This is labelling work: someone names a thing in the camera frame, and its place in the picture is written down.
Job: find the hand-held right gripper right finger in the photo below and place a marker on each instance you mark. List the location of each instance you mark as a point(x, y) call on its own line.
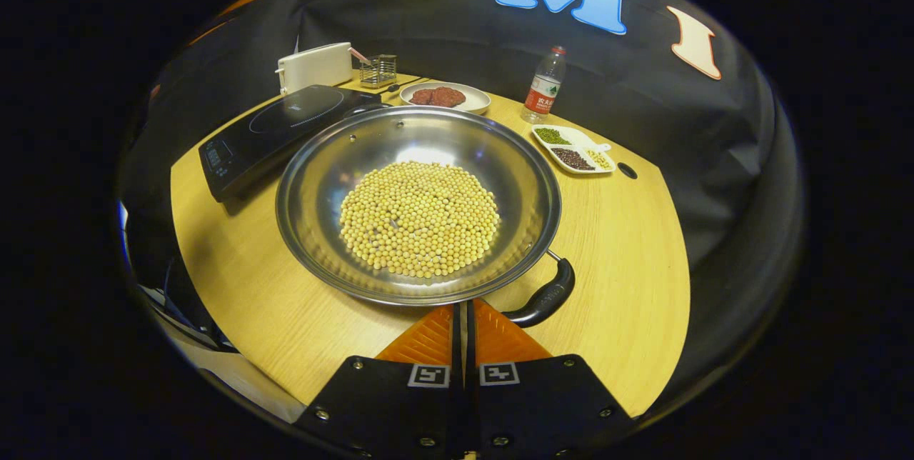
point(543, 403)

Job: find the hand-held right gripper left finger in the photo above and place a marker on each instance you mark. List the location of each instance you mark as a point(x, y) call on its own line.
point(385, 403)

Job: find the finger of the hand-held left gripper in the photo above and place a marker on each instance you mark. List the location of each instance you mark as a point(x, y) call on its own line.
point(246, 1)

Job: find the black induction cooktop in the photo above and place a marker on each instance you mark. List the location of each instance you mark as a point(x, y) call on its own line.
point(271, 131)

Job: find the stainless steel pot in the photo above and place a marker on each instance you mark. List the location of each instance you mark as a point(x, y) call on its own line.
point(321, 181)

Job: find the white toaster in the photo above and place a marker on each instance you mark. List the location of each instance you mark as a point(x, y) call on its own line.
point(314, 67)

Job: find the pink stick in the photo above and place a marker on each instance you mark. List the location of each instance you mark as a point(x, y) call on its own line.
point(359, 55)

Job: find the black chopsticks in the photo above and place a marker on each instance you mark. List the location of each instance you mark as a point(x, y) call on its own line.
point(403, 83)

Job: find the pile of soybeans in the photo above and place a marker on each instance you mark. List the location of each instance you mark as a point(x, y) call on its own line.
point(421, 221)

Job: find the brown meat piece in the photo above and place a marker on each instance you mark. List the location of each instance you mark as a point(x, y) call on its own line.
point(421, 96)
point(450, 96)

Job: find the dark red beans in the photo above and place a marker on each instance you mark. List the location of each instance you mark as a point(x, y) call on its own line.
point(573, 159)

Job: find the black table grommet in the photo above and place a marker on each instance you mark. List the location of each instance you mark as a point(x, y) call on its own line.
point(627, 171)

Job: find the pale white beans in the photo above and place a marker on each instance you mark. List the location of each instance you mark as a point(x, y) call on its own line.
point(600, 159)

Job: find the round white plate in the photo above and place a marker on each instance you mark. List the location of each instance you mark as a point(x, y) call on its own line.
point(477, 99)

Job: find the white divided dish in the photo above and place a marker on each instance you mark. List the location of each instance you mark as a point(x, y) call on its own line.
point(582, 138)

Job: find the green mung beans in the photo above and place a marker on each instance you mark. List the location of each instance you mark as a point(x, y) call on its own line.
point(552, 136)

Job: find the clear plastic water bottle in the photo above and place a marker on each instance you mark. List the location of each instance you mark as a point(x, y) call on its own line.
point(543, 92)

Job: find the black backdrop cloth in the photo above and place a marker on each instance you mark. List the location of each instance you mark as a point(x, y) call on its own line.
point(643, 103)

